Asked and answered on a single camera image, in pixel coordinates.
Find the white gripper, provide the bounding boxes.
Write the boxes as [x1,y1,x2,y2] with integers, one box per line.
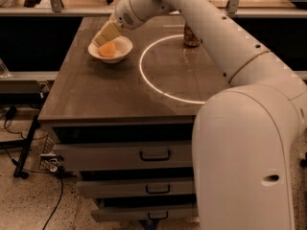
[92,0,170,47]

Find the orange fruit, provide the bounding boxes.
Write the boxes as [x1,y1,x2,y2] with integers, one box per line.
[99,41,116,58]

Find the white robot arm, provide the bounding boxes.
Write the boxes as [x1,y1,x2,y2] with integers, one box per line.
[93,0,307,230]

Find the white paper bowl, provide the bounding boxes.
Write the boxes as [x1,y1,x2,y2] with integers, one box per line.
[88,36,132,63]

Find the patterned drink can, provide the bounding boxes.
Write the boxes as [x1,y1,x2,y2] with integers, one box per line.
[183,24,200,47]

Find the grey drawer cabinet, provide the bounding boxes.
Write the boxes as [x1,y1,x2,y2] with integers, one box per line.
[39,15,228,210]

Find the top grey drawer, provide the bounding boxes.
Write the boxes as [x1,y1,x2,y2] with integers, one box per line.
[54,141,192,172]

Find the grey drawer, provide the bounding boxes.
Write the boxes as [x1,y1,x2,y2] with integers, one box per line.
[77,177,195,198]
[91,204,198,222]
[54,141,192,172]

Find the black power adapter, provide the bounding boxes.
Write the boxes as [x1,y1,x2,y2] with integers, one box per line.
[5,105,17,120]

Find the middle grey drawer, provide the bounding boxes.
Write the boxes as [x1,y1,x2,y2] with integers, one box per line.
[77,177,195,198]

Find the black metal stand leg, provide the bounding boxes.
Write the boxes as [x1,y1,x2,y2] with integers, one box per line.
[13,115,39,179]

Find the bottom grey drawer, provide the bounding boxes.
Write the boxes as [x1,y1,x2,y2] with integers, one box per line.
[91,204,198,222]

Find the wire mesh basket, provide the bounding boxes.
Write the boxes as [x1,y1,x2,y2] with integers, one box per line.
[39,136,62,173]

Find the black floor cable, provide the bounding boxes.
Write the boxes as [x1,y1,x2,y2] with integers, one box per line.
[0,144,65,230]

